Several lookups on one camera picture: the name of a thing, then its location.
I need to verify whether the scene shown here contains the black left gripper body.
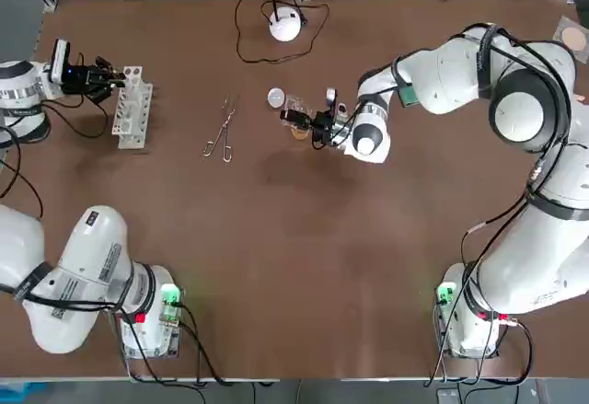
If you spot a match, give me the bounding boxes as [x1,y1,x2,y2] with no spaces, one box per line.
[59,65,96,97]

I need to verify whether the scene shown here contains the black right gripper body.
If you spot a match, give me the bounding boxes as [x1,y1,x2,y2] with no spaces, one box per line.
[310,110,335,146]

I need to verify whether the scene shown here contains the white test tube rack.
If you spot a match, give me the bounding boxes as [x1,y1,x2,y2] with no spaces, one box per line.
[111,65,155,151]

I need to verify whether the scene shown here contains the metal crucible tongs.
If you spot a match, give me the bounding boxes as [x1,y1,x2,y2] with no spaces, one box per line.
[202,90,241,164]

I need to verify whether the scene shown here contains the folded green cloth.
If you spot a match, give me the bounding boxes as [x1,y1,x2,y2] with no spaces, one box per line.
[398,84,420,107]

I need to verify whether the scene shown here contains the white desk lamp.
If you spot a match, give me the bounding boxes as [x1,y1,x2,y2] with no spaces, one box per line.
[268,0,318,43]

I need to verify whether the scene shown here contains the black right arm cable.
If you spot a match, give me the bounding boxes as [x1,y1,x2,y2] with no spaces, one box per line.
[462,24,576,285]

